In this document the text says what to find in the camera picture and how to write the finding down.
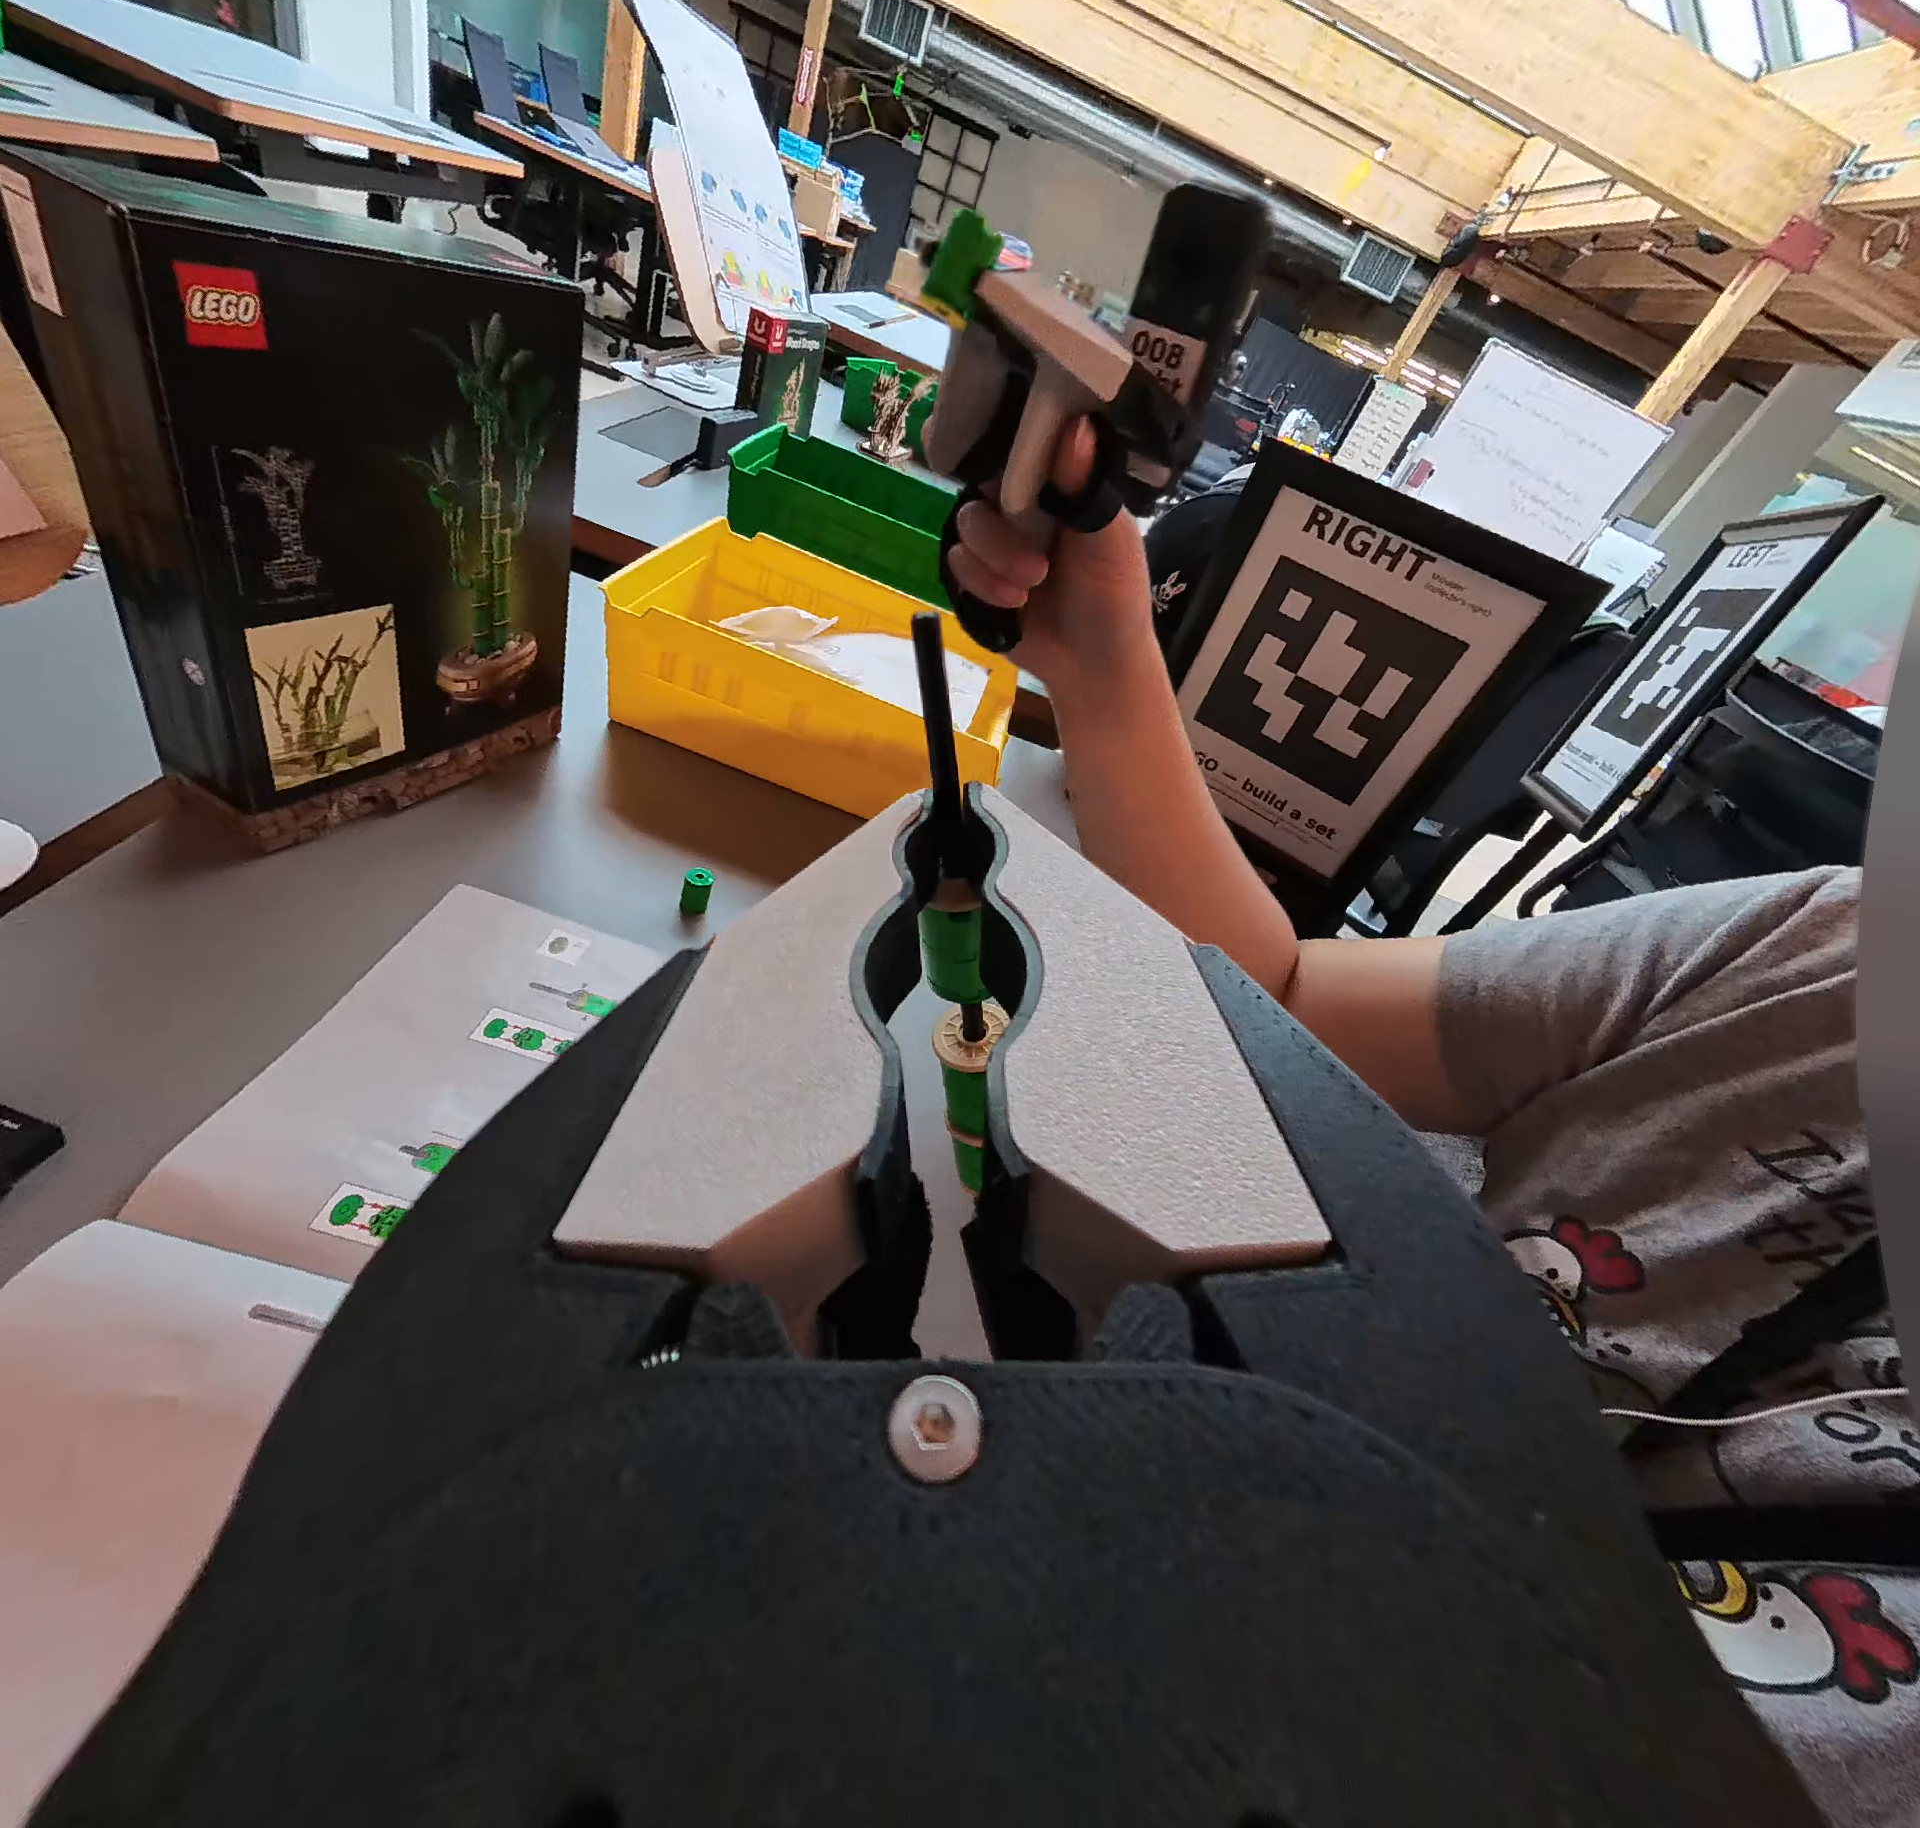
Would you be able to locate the white cable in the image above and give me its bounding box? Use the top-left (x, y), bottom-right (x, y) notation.
top-left (1595, 1388), bottom-right (1871, 1427)

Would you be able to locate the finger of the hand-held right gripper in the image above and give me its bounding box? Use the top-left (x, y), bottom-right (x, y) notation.
top-left (921, 337), bottom-right (1036, 488)
top-left (971, 267), bottom-right (1144, 398)

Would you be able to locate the black desk device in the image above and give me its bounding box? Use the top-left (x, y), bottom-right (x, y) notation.
top-left (636, 412), bottom-right (758, 488)

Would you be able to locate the toy bamboo stalk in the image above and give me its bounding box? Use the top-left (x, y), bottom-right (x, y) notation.
top-left (907, 611), bottom-right (1010, 1204)

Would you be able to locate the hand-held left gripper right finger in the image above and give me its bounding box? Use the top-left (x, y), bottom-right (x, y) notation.
top-left (971, 788), bottom-right (1336, 1353)

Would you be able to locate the person's right forearm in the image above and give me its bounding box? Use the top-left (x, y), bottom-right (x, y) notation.
top-left (1033, 539), bottom-right (1488, 1132)

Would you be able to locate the small green bin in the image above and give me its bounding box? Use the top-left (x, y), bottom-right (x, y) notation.
top-left (839, 355), bottom-right (938, 459)

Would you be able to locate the white plastic bag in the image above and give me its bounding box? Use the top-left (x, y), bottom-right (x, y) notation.
top-left (710, 608), bottom-right (992, 723)

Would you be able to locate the framed marker sign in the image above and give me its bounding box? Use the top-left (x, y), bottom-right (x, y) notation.
top-left (1523, 499), bottom-right (1881, 839)
top-left (1170, 437), bottom-right (1616, 894)

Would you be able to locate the yellow plastic bin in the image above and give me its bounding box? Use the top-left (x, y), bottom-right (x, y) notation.
top-left (599, 517), bottom-right (1021, 825)

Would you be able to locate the green plastic bin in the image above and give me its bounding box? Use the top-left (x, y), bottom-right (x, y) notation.
top-left (725, 425), bottom-right (964, 616)

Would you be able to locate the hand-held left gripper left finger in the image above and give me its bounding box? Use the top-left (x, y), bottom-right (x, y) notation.
top-left (553, 789), bottom-right (920, 1353)

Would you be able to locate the whiteboard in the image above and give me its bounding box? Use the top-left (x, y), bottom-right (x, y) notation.
top-left (1417, 340), bottom-right (1674, 564)

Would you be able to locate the tilted poster board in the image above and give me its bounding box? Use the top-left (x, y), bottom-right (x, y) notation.
top-left (606, 0), bottom-right (810, 345)

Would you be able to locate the black strap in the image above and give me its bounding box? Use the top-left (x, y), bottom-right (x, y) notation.
top-left (1617, 1236), bottom-right (1920, 1566)

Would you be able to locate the building instruction booklet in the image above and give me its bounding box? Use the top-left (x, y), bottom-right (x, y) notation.
top-left (0, 883), bottom-right (714, 1828)

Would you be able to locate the person's right hand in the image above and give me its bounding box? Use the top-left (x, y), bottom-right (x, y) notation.
top-left (945, 418), bottom-right (1164, 692)

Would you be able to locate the black toy set box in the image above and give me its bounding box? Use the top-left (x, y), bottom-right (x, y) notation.
top-left (0, 146), bottom-right (588, 860)

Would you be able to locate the black office chair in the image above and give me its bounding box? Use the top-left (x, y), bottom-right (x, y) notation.
top-left (495, 161), bottom-right (662, 345)

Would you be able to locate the large green cylinder brick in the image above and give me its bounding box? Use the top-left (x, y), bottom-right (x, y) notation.
top-left (916, 209), bottom-right (1007, 330)

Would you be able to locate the small dark box red label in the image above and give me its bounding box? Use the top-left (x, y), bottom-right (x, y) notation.
top-left (737, 305), bottom-right (830, 437)

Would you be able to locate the brown cardboard sheet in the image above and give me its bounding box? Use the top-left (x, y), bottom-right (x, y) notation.
top-left (0, 330), bottom-right (100, 608)

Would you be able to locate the wood-edged background desk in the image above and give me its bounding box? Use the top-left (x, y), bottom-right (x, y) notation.
top-left (0, 0), bottom-right (528, 186)

